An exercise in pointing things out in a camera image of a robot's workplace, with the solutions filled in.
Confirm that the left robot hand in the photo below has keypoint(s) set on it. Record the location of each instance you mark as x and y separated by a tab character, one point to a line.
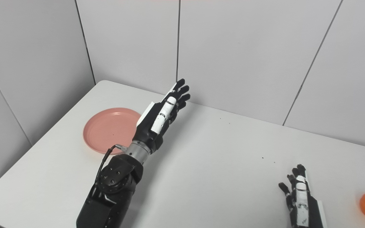
152	126

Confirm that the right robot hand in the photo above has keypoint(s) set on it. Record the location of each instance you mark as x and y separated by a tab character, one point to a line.
303	205

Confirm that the pink plate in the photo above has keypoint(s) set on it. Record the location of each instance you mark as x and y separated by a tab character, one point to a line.
109	129

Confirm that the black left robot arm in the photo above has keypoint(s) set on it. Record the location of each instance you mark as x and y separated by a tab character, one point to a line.
112	190

